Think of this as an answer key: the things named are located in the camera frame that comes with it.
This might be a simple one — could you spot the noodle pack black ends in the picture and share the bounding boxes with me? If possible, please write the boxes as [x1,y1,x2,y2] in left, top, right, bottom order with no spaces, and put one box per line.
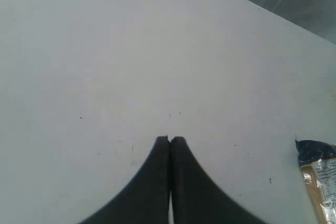
[295,139,336,224]

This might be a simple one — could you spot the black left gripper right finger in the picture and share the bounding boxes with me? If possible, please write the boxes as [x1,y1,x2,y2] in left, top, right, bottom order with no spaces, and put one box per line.
[170,136,263,224]

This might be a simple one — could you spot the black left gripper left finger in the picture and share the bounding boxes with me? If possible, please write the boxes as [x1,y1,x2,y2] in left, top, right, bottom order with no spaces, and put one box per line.
[82,136,171,223]

